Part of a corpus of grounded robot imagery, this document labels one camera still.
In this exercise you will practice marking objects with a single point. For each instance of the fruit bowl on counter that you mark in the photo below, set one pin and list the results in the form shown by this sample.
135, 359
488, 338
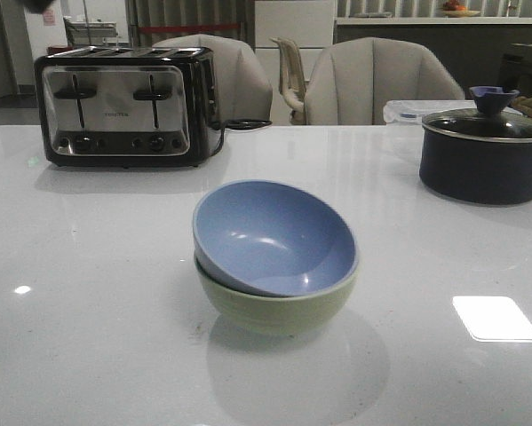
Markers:
455, 9

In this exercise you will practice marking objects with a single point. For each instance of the black chrome four-slot toaster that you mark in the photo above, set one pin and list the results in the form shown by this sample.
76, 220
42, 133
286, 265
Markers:
128, 107

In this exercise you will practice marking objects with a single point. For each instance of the blue bowl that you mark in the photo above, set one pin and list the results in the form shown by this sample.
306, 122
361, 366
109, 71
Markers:
270, 239

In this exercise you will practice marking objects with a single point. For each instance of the white cabinet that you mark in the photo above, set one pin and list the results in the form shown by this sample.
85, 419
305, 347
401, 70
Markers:
309, 24

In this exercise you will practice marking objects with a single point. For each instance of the green bowl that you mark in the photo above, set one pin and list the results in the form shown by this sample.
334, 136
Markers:
277, 316

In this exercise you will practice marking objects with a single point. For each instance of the metal cart background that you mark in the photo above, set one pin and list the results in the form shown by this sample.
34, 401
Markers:
83, 26

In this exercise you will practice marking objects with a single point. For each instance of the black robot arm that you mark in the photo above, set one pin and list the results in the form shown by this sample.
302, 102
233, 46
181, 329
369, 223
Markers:
37, 6

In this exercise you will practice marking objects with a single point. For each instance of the glass pot lid blue knob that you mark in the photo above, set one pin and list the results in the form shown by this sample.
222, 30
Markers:
487, 121

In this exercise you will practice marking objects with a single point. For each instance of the beige armchair right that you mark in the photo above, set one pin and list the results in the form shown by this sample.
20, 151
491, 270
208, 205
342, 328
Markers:
352, 81

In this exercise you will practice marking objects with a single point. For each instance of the beige armchair left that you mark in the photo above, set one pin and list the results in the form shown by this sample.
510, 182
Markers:
244, 91

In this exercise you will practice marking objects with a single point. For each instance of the beige armchair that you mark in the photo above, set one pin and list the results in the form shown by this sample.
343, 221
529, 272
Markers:
352, 81
244, 91

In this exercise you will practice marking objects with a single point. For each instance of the clear plastic container blue clips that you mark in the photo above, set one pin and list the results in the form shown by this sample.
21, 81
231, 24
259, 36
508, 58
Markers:
411, 112

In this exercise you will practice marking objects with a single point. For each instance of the cream plastic chair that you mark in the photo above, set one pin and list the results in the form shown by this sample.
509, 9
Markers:
292, 82

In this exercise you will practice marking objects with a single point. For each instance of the dark blue cooking pot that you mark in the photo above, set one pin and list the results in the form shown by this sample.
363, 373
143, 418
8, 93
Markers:
477, 171

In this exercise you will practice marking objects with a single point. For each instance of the black appliance far right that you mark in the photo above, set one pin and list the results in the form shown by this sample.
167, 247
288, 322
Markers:
515, 70

